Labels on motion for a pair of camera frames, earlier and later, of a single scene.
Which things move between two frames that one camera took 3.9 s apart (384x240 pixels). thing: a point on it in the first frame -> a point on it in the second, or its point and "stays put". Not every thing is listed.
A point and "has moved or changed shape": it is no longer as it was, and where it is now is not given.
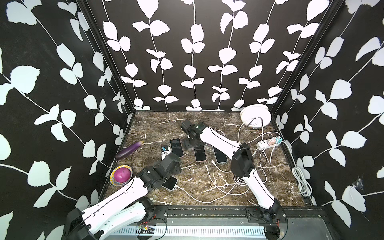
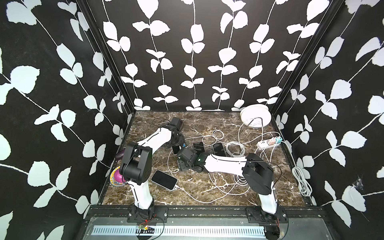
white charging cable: (219, 189) has moved or changed shape
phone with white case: (170, 183) stays put
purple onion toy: (122, 174) stays put
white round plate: (255, 115) stays put
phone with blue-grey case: (176, 147) stays put
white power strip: (264, 144) stays put
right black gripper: (186, 144) -> (180, 165)
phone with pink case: (200, 154) stays put
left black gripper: (178, 168) -> (181, 139)
